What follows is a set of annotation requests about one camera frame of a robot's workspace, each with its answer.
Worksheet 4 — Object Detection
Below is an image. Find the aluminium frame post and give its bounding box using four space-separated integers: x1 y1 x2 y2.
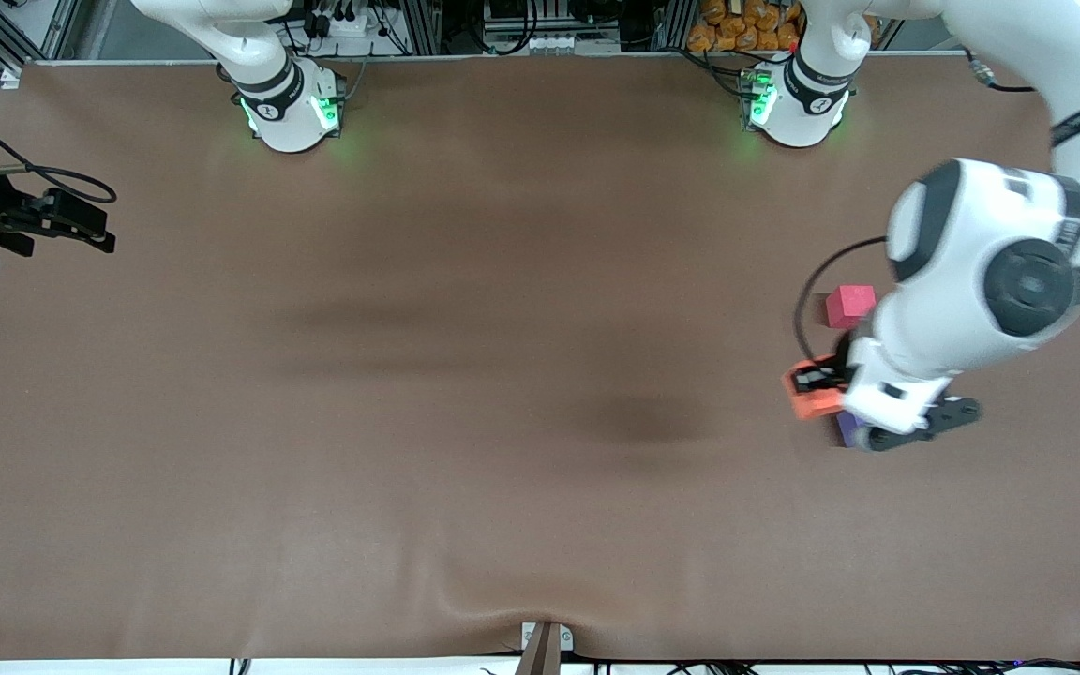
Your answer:
399 0 443 55
657 0 698 53
0 0 82 87

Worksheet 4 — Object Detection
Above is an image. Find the red foam block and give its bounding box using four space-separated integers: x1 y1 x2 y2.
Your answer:
825 285 878 330

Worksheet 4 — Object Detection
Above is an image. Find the orange foam block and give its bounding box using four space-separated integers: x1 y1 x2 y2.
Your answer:
787 360 848 423

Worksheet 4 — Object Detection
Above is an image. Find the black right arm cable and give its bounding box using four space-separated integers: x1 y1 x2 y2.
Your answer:
0 89 118 205

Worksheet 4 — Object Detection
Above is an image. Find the brown table mat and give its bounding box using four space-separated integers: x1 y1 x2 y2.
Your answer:
0 52 1080 662

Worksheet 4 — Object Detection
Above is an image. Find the white power strip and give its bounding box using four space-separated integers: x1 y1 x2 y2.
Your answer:
523 33 623 54
320 7 389 38

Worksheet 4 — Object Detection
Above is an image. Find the pile of orange buns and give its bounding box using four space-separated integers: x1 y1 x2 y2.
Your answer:
687 0 803 53

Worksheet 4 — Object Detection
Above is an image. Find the grey metal bracket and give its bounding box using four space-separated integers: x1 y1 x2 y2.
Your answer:
521 622 575 653

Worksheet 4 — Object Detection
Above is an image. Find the brown pole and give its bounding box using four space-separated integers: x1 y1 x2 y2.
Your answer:
517 623 563 675

